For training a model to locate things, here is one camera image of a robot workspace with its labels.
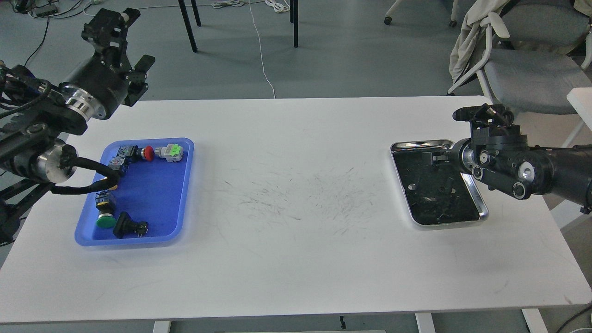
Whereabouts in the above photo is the grey office chair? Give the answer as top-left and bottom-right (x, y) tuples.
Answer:
(448, 0), (591, 115)

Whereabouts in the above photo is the white side table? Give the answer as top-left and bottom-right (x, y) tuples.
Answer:
(567, 88), (592, 130)

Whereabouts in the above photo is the white floor cable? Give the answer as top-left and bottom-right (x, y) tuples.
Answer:
(249, 0), (276, 99)

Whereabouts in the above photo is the black table leg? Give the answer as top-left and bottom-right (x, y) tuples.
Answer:
(178, 0), (202, 53)
(289, 0), (299, 48)

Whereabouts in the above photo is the black table leg left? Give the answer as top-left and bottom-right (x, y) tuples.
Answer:
(178, 0), (202, 53)

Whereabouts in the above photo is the silver metal tray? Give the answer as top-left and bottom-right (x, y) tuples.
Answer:
(390, 139), (490, 229)

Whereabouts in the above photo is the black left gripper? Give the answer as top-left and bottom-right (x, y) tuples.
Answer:
(59, 8), (156, 121)

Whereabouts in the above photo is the black table leg right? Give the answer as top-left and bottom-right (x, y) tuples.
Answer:
(289, 0), (299, 48)

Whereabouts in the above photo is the grey green connector part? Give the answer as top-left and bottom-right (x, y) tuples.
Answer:
(154, 143), (184, 163)

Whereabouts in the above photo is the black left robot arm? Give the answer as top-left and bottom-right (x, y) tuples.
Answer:
(0, 8), (155, 245)

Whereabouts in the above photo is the red push button switch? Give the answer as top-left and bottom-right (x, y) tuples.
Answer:
(116, 145), (155, 163)

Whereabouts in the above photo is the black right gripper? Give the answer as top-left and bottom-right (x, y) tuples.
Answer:
(421, 139), (473, 174)

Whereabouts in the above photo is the black floor cable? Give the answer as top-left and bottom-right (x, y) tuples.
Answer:
(23, 16), (50, 68)

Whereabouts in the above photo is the black switch part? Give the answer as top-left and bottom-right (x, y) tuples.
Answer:
(112, 211), (149, 239)

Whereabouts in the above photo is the small blue black switch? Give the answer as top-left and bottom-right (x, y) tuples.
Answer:
(107, 156), (129, 175)

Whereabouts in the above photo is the beige jacket on chair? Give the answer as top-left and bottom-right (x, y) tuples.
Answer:
(449, 0), (508, 81)

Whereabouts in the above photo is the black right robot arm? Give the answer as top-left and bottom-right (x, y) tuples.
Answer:
(422, 104), (592, 214)

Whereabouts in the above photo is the blue plastic tray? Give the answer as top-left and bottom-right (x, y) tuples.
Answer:
(74, 138), (194, 247)

